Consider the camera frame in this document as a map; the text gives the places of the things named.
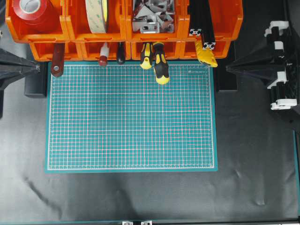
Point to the black aluminium extrusion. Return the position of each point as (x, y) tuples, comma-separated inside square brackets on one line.
[(208, 37), (195, 26)]

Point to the pile of aluminium brackets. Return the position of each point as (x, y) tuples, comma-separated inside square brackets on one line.
[(153, 16)]

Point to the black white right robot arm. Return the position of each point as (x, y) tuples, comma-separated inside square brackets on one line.
[(277, 65)]

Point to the orange container rack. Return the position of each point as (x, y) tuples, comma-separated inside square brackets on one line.
[(70, 26)]

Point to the large yellow black screwdriver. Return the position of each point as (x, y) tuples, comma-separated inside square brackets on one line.
[(161, 67)]

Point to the green grid cutting mat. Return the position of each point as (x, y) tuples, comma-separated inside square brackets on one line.
[(118, 119)]

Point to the black aluminium extrusion left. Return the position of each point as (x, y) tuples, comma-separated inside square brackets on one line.
[(195, 26)]

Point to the small yellow black screwdriver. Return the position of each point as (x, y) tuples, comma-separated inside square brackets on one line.
[(146, 56)]

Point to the yellow utility knife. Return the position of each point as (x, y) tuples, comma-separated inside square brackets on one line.
[(205, 56)]

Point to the red white handle tool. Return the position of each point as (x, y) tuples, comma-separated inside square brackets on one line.
[(104, 53)]

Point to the beige double-sided tape roll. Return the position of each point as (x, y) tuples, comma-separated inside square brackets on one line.
[(97, 15)]

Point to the black aluminium extrusion right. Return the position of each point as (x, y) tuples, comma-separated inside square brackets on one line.
[(208, 37)]

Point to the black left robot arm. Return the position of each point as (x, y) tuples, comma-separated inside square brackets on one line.
[(12, 69)]

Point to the brown wooden handle tool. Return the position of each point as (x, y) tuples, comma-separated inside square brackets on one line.
[(57, 67)]

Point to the dark maroon handle tool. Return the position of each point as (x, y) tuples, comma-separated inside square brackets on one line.
[(120, 55)]

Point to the red tape roll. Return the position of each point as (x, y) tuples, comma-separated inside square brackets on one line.
[(40, 15)]

